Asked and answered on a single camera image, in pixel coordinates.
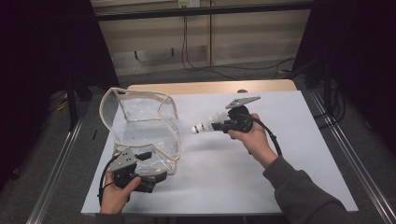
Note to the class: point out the clear tote bag beige trim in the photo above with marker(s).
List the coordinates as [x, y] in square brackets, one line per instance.
[146, 137]

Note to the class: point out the dark curtain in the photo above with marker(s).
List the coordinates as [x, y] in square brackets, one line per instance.
[364, 62]
[37, 62]

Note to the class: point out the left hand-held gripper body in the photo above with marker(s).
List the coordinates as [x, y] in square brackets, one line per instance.
[124, 161]

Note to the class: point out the white wall socket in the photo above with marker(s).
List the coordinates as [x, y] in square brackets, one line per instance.
[190, 3]

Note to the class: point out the metal floor rail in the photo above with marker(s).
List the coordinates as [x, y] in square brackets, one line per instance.
[53, 183]
[358, 165]

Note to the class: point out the black horizontal bar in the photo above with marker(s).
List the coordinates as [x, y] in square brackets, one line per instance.
[186, 11]

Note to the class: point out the black wall bracket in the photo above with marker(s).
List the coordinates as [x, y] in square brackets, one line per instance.
[136, 55]

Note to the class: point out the white shuttlecock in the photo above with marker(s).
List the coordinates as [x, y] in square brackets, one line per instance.
[202, 127]

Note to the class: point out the person's left hand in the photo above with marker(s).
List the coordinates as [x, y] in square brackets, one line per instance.
[113, 199]

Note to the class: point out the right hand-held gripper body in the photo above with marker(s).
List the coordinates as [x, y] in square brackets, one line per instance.
[241, 119]

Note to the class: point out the black metal stand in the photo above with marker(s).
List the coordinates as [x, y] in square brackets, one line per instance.
[72, 105]

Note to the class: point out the brown round table cap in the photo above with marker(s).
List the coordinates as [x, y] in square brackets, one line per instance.
[242, 91]

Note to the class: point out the person's right hand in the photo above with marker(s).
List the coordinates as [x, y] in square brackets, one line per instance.
[257, 143]

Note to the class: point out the white table sheet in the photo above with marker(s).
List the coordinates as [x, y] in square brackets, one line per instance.
[218, 193]

